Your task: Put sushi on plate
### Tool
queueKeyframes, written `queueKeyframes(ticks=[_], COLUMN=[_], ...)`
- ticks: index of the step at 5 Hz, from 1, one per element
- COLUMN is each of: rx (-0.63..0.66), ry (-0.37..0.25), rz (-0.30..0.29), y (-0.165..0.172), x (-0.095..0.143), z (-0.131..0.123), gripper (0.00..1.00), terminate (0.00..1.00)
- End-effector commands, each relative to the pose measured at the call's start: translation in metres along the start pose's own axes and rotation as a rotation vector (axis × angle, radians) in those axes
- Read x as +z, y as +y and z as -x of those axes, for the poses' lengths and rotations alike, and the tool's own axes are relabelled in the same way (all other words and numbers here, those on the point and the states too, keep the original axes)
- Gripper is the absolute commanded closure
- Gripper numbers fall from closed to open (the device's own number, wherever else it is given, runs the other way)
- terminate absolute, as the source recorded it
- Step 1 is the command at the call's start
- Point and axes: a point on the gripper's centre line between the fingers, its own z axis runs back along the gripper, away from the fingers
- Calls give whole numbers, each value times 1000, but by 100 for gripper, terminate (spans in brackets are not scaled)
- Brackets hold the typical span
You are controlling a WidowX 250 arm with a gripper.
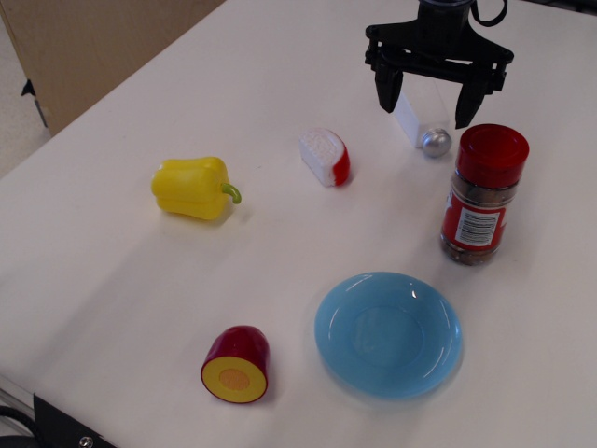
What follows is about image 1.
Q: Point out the yellow toy bell pepper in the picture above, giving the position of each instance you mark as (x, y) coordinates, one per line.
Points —
(197, 188)

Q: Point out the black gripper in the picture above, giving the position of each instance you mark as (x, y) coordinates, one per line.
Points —
(440, 43)

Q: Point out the blue plastic plate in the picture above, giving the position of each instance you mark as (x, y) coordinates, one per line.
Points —
(388, 335)

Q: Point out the wooden cabinet panel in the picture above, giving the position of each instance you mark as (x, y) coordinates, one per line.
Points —
(76, 52)

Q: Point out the red lidded spice jar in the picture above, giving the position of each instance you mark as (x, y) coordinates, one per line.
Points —
(488, 169)

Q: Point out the halved red toy fruit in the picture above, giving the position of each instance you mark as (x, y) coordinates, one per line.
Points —
(236, 367)

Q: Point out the white and red toy sushi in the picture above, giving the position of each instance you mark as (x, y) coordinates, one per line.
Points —
(326, 155)

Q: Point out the black table corner bracket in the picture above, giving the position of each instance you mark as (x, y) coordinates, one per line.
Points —
(60, 429)

